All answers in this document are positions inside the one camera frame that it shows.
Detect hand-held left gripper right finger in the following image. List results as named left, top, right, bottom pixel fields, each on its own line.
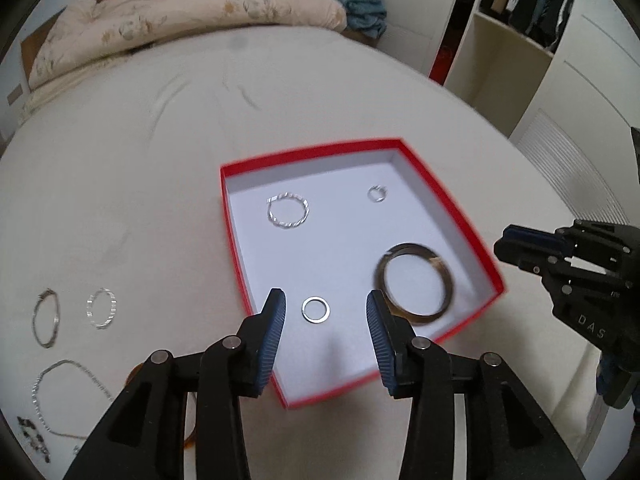
left=366, top=289, right=584, bottom=480

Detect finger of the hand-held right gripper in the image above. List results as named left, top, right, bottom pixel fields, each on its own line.
left=501, top=224, right=568, bottom=256
left=493, top=239, right=553, bottom=277

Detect white wardrobe door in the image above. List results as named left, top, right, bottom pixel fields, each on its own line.
left=362, top=0, right=470, bottom=82

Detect hanging clothes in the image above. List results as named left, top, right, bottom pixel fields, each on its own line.
left=491, top=0, right=582, bottom=55

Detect dark beaded bracelet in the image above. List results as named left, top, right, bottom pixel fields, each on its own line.
left=16, top=415, right=52, bottom=464

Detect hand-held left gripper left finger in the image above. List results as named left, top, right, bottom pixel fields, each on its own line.
left=62, top=288, right=287, bottom=480

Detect silver chain necklace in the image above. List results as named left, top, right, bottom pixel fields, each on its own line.
left=31, top=359, right=115, bottom=442

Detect red jewelry box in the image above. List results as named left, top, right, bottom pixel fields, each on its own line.
left=220, top=136, right=506, bottom=409

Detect white bed mattress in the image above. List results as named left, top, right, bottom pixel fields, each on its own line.
left=0, top=25, right=640, bottom=480

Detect floral beige quilt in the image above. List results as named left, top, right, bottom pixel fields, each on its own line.
left=27, top=0, right=349, bottom=92

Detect blue cloth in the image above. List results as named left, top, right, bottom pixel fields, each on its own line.
left=331, top=0, right=389, bottom=39

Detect silver bangle with clasp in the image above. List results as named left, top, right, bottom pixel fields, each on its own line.
left=31, top=289, right=62, bottom=349

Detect white wardrobe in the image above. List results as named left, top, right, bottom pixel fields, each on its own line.
left=444, top=0, right=640, bottom=223

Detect beige pillow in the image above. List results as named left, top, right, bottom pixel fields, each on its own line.
left=19, top=54, right=128, bottom=127

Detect dark metal bangle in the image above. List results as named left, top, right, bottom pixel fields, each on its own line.
left=374, top=243, right=455, bottom=319

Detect red object by wardrobe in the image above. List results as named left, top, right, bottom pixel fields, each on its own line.
left=427, top=35, right=455, bottom=86

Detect amber bangle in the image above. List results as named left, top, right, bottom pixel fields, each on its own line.
left=124, top=364, right=201, bottom=453

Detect twisted silver bangle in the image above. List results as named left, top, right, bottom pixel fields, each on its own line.
left=266, top=192, right=310, bottom=230
left=85, top=287, right=120, bottom=331

